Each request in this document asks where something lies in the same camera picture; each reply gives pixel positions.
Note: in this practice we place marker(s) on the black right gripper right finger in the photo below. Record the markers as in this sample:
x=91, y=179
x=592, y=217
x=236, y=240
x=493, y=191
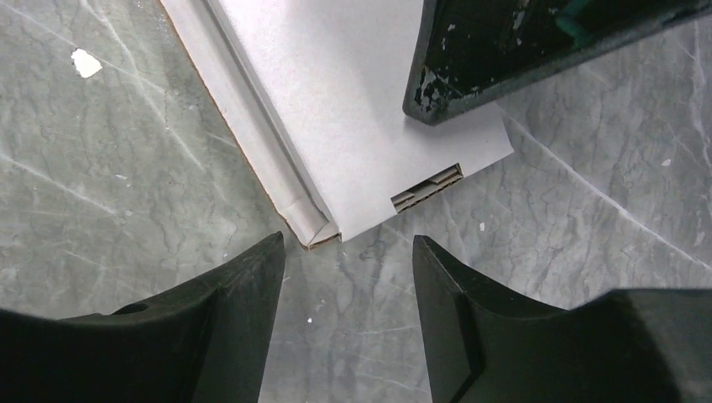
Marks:
x=485, y=342

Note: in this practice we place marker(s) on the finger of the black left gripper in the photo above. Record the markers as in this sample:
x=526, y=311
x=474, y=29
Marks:
x=469, y=53

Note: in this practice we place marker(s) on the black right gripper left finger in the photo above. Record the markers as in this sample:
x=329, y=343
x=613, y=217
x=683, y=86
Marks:
x=204, y=340

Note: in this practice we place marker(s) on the white cardboard box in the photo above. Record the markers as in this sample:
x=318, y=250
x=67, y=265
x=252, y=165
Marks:
x=313, y=91

